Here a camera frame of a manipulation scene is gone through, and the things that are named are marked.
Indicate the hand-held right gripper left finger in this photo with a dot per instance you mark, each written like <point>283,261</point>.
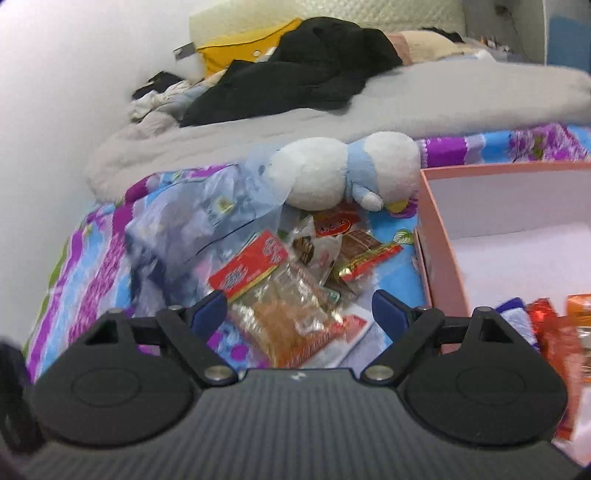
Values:
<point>210,314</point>

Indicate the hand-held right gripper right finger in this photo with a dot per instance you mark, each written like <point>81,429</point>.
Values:
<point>390,314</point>

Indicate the brown red snack packet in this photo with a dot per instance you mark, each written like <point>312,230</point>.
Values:
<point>369,254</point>

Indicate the pink cardboard box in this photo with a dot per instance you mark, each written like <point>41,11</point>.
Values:
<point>438,258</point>

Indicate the red label clear snack packet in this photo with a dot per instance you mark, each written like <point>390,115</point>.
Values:
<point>286,318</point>

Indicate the blue and white snack packet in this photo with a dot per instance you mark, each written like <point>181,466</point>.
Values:
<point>513,311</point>

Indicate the small orange packet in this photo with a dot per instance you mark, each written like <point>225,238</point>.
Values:
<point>579,311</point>

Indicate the orange snack packet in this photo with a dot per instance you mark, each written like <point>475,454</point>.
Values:
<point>570,392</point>

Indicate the small green wrapper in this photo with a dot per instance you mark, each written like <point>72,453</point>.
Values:
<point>333,294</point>

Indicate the clear plastic bag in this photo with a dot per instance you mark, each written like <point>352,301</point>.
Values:
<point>194,221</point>

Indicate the red packet with white label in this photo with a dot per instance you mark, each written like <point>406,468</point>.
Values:
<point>333,224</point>

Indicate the brown snack in clear wrapper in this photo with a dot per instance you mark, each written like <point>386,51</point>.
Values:
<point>307,247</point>

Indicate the floral printed bed sheet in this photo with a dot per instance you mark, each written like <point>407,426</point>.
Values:
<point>92,258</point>

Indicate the white and blue plush toy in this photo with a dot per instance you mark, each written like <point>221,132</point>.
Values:
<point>314,170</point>

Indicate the grey duvet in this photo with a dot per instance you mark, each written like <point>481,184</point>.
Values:
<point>415,101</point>

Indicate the pile of clothes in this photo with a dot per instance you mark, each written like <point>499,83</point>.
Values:
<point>159,97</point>

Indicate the black jacket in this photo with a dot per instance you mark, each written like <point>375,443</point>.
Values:
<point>318,64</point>

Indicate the pink cloth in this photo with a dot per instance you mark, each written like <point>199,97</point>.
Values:
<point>398,48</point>

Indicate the yellow pillow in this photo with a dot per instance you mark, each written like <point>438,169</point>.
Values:
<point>240,48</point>

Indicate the beige pillow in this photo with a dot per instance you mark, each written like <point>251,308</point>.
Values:
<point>429,46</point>

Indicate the black cloth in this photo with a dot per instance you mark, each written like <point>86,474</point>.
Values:
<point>441,34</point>

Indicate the row of small bottles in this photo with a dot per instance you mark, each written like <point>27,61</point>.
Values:
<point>496,45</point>

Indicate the cream quilted headboard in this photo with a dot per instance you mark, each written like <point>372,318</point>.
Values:
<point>369,14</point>

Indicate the blue panel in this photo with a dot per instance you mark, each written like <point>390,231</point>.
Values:
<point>570,44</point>

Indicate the grey wall plate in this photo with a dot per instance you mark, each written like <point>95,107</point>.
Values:
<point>183,50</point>

